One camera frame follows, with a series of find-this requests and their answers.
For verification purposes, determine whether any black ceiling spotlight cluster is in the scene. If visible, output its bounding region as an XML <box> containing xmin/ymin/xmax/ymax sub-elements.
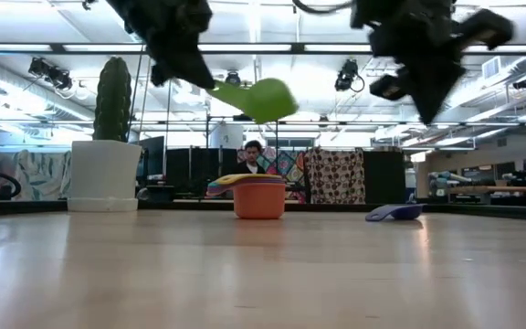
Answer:
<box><xmin>27</xmin><ymin>57</ymin><xmax>75</xmax><ymax>91</ymax></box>

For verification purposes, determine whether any white cylindrical tank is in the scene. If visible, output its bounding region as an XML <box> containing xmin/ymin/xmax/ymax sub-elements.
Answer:
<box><xmin>207</xmin><ymin>122</ymin><xmax>245</xmax><ymax>150</ymax></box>

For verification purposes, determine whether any black overhead rig beam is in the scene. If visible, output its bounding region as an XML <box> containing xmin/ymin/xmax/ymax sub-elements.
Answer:
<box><xmin>0</xmin><ymin>42</ymin><xmax>526</xmax><ymax>57</ymax></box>

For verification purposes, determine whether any orange measuring cup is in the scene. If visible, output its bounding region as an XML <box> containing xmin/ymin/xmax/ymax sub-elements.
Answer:
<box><xmin>233</xmin><ymin>182</ymin><xmax>287</xmax><ymax>220</ymax></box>

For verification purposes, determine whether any white plant pot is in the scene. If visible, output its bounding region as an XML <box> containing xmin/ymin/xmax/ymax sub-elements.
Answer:
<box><xmin>67</xmin><ymin>139</ymin><xmax>143</xmax><ymax>213</ymax></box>

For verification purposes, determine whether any black cabinet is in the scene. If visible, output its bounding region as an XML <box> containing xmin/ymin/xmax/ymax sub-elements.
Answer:
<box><xmin>363</xmin><ymin>150</ymin><xmax>406</xmax><ymax>205</ymax></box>

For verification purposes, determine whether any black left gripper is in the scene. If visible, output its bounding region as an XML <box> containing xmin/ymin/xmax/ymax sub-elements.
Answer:
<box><xmin>105</xmin><ymin>0</ymin><xmax>216</xmax><ymax>90</ymax></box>

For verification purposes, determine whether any green measuring cup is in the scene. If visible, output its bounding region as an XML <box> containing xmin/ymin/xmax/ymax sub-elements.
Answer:
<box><xmin>206</xmin><ymin>77</ymin><xmax>300</xmax><ymax>125</ymax></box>

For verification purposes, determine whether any dark blue measuring cup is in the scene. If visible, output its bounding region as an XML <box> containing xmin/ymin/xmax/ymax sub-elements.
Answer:
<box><xmin>364</xmin><ymin>203</ymin><xmax>425</xmax><ymax>223</ymax></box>

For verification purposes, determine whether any white wall air vent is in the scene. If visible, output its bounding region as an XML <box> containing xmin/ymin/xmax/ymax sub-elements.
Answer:
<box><xmin>481</xmin><ymin>55</ymin><xmax>502</xmax><ymax>81</ymax></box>

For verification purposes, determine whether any brown dotted cloth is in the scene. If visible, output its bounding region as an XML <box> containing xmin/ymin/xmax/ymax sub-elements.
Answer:
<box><xmin>305</xmin><ymin>146</ymin><xmax>365</xmax><ymax>205</ymax></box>

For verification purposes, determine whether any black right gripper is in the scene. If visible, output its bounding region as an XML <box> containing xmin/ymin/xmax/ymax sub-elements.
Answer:
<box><xmin>350</xmin><ymin>0</ymin><xmax>515</xmax><ymax>125</ymax></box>

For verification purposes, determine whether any leaf patterned cloth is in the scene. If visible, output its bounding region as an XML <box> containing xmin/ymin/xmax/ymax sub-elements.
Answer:
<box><xmin>14</xmin><ymin>149</ymin><xmax>72</xmax><ymax>201</ymax></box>

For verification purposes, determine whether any green cactus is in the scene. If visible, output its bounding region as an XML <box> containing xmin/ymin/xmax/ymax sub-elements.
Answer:
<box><xmin>92</xmin><ymin>56</ymin><xmax>132</xmax><ymax>142</ymax></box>

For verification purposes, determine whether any colourful patterned quilt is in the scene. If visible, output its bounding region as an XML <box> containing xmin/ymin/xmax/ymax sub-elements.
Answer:
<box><xmin>257</xmin><ymin>146</ymin><xmax>310</xmax><ymax>205</ymax></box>

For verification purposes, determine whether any wooden background table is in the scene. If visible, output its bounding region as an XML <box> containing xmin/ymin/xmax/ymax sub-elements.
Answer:
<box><xmin>445</xmin><ymin>185</ymin><xmax>526</xmax><ymax>194</ymax></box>

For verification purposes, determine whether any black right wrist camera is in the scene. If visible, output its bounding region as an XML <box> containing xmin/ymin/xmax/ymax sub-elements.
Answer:
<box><xmin>370</xmin><ymin>75</ymin><xmax>405</xmax><ymax>101</ymax></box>

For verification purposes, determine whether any black background monitor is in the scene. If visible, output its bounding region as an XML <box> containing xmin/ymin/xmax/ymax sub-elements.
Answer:
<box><xmin>137</xmin><ymin>135</ymin><xmax>166</xmax><ymax>184</ymax></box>

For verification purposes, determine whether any grey background robot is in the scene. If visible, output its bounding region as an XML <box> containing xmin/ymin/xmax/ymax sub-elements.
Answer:
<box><xmin>426</xmin><ymin>171</ymin><xmax>472</xmax><ymax>198</ymax></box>

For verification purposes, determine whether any black partition panel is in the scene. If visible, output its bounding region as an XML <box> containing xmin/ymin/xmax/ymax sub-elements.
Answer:
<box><xmin>165</xmin><ymin>145</ymin><xmax>239</xmax><ymax>197</ymax></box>

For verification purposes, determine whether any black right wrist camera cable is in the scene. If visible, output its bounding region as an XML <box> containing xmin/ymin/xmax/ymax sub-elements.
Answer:
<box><xmin>292</xmin><ymin>0</ymin><xmax>353</xmax><ymax>15</ymax></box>

